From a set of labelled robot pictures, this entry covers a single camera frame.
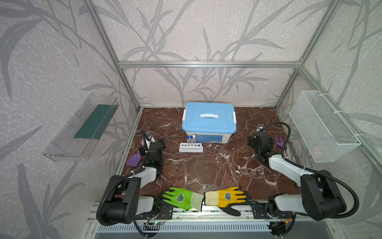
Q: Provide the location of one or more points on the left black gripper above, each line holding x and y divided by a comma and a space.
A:
143, 152

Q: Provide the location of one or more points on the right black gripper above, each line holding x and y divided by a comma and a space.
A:
273, 144

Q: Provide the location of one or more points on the blue capped test tube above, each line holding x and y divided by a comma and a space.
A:
188, 139
192, 140

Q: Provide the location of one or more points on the white plastic storage bin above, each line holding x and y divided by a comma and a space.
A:
211, 137

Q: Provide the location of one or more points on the blue plastic bin lid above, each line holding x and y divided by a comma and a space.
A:
209, 118

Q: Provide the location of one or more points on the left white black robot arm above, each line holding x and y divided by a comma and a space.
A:
121, 202

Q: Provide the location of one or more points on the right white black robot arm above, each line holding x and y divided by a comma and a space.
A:
321, 195

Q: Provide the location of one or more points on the white test tube rack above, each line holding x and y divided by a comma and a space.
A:
188, 148

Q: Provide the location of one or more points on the green work glove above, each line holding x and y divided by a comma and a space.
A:
183, 198

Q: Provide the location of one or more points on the yellow work glove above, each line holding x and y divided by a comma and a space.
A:
225, 199

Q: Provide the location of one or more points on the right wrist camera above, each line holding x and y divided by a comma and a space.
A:
260, 127

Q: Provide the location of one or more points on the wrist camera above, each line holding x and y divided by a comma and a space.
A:
148, 139
260, 127

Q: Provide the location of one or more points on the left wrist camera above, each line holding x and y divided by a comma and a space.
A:
148, 139

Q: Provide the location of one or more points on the purple rake pink handle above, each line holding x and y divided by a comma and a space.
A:
280, 141

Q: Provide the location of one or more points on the purple scoop pink handle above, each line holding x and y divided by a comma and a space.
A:
135, 159

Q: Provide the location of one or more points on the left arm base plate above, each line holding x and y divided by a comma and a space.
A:
161, 212

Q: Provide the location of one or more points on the white wire mesh basket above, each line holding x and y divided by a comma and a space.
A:
325, 133

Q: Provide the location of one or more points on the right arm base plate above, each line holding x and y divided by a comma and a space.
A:
268, 211

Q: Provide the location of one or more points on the clear acrylic wall shelf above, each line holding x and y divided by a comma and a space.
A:
76, 141

